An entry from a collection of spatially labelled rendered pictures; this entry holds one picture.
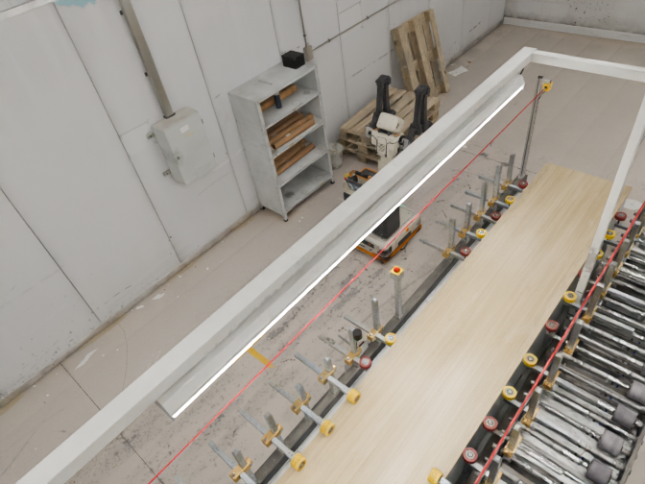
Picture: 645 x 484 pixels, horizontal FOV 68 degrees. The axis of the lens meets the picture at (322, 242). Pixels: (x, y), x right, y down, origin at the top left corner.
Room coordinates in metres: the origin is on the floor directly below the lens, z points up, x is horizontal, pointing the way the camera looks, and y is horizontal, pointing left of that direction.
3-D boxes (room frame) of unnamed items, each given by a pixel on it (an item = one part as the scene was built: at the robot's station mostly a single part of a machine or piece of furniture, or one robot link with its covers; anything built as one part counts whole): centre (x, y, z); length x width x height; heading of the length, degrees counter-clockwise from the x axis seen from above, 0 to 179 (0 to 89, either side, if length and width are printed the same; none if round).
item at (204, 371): (1.59, -0.31, 2.34); 2.40 x 0.12 x 0.08; 131
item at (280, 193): (4.80, 0.19, 0.78); 0.90 x 0.45 x 1.55; 131
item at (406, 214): (3.77, -0.65, 0.16); 0.67 x 0.64 x 0.25; 130
